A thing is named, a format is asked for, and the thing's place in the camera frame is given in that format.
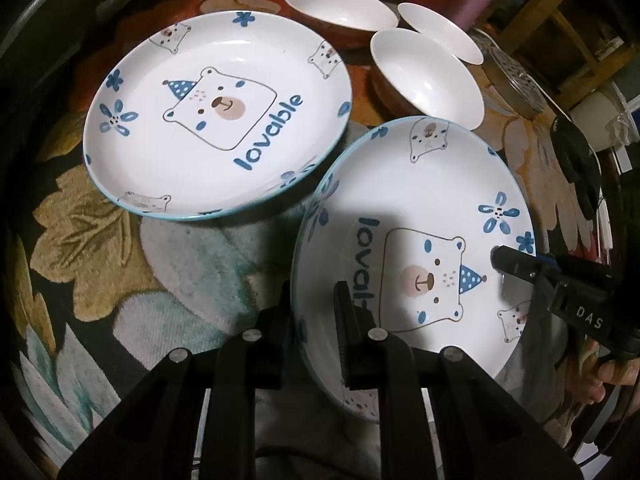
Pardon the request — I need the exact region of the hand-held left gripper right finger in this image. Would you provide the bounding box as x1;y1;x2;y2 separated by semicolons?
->
332;281;583;480

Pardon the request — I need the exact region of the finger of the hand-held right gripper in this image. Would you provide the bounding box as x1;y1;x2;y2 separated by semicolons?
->
542;252;617;287
490;244;556;311

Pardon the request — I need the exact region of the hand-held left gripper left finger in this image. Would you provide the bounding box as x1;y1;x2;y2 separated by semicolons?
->
57;280;296;480

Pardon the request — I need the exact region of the white bear print plate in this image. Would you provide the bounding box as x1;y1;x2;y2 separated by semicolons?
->
292;116;538;423
82;11;353;221

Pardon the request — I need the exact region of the white bowl brown outside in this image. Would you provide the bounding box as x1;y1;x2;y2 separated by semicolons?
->
283;0;399;50
397;2;485;66
370;28;485;128

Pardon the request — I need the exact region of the person's right hand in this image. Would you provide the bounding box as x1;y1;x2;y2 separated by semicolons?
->
597;347;640;387

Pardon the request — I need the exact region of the white plastic bucket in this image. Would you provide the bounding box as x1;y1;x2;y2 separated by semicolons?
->
570;84;640;152

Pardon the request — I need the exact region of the round perforated metal tin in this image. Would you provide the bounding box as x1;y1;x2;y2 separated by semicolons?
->
470;29;548;117

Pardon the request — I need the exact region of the floral rug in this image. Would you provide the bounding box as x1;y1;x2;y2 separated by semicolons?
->
10;0;608;480

